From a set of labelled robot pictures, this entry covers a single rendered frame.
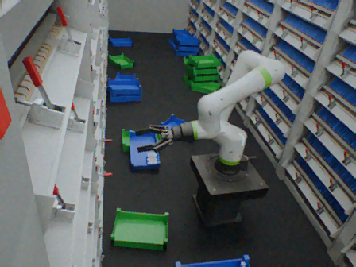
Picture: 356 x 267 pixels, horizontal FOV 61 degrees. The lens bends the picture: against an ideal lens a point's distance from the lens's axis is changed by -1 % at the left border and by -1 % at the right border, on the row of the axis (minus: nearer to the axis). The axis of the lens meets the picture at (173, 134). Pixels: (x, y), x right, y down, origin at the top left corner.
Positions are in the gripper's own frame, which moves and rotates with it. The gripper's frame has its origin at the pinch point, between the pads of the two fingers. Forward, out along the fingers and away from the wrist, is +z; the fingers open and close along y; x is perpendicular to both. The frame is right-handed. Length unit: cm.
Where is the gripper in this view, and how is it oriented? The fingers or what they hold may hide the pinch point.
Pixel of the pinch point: (138, 141)
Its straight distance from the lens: 146.6
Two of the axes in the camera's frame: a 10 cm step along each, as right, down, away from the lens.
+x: -1.0, -8.0, -5.9
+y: -1.7, -5.7, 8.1
